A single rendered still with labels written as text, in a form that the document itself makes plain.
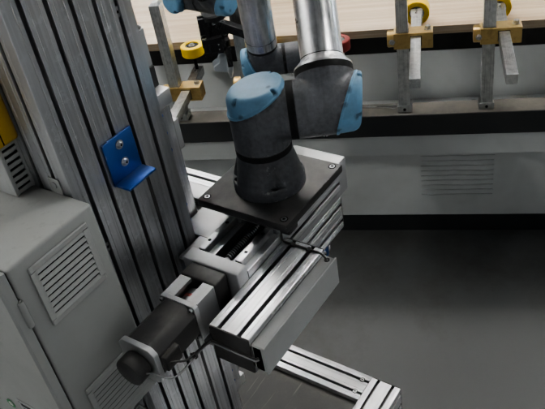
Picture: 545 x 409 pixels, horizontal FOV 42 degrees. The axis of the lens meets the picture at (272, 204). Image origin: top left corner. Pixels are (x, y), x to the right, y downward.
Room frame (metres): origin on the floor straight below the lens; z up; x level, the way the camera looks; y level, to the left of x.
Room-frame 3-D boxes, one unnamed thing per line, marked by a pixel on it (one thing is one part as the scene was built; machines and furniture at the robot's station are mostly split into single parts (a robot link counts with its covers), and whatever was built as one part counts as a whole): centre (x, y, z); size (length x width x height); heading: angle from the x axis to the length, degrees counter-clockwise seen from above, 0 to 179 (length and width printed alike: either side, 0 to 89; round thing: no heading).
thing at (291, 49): (1.60, -0.15, 1.12); 0.11 x 0.11 x 0.08; 85
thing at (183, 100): (2.10, 0.23, 0.80); 0.44 x 0.03 x 0.04; 164
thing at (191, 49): (2.29, 0.17, 0.85); 0.08 x 0.08 x 0.11
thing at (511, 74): (1.86, -0.74, 0.95); 0.50 x 0.04 x 0.04; 164
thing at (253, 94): (1.22, -0.01, 1.20); 0.13 x 0.12 x 0.14; 85
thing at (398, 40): (1.96, -0.50, 0.94); 0.14 x 0.06 x 0.05; 74
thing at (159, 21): (2.18, 0.25, 0.88); 0.04 x 0.04 x 0.48; 74
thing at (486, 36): (1.90, -0.74, 0.94); 0.14 x 0.06 x 0.05; 74
